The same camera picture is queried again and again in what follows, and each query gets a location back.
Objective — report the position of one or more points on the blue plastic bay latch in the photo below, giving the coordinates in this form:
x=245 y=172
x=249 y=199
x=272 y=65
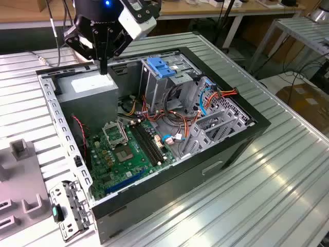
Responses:
x=160 y=68

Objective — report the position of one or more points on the grey power supply unit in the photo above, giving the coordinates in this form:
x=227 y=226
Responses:
x=87 y=103

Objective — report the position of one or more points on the grey metal drive cage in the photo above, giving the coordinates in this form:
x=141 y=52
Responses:
x=156 y=90

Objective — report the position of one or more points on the small black case switch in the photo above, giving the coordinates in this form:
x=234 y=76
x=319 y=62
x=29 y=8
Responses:
x=77 y=161

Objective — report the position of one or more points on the blue expansion slot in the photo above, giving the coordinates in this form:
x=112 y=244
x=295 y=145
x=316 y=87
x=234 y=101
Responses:
x=123 y=184

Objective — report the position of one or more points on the grey parts rack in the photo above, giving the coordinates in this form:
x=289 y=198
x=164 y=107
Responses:
x=23 y=175

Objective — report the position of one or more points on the metal slat side table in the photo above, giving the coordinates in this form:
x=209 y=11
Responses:
x=303 y=33

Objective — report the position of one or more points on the black latch with teal tab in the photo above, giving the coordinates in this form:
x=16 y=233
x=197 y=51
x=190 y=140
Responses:
x=57 y=213

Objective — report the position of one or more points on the wooden desk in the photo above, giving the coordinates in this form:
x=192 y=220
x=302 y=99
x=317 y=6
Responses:
x=180 y=10

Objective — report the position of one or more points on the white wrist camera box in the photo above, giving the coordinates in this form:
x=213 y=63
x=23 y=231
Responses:
x=136 y=24

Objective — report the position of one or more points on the grey metal slot bracket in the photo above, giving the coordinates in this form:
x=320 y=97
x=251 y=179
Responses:
x=74 y=205

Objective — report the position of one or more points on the green motherboard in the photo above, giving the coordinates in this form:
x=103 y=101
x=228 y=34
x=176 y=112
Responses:
x=136 y=167

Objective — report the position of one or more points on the grey perforated disk bay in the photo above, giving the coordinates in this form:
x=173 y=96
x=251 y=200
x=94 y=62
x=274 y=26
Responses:
x=221 y=123

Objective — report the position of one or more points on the black RAM slot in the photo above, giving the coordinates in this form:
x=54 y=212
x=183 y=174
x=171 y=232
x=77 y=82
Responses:
x=144 y=144
x=150 y=142

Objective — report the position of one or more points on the large brown cardboard box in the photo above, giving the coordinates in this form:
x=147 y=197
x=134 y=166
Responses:
x=306 y=103

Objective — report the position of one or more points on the black open PC case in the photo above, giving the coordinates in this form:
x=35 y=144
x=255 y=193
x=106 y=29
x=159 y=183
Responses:
x=167 y=185

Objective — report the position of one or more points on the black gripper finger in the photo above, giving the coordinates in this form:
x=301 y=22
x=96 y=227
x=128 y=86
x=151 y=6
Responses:
x=72 y=38
x=120 y=43

